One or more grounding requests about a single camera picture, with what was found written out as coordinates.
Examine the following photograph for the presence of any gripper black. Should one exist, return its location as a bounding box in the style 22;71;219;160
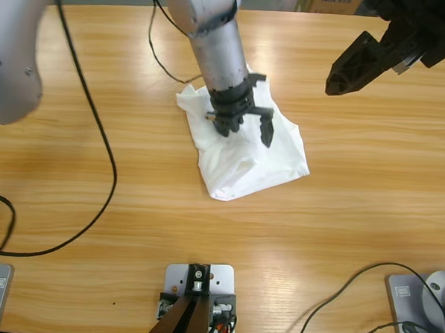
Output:
325;0;445;103
203;79;277;150

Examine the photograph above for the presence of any white t-shirt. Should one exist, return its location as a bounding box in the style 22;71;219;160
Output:
169;59;317;206

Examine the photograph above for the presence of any cardboard box with AUX print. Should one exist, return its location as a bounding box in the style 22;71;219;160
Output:
307;0;366;16

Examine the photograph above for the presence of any thick black cable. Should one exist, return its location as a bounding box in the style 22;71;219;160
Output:
0;0;127;278

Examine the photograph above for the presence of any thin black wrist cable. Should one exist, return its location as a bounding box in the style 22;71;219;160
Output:
142;0;209;86

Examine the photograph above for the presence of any black post clamp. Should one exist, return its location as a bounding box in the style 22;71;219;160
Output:
183;261;214;300

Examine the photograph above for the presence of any black side bracket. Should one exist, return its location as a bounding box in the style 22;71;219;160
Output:
209;291;239;320
157;291;183;321

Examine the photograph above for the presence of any long black cable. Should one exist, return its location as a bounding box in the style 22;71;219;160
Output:
279;256;445;333

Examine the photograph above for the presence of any orange and black cable bundle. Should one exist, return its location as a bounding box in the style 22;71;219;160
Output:
208;314;239;333

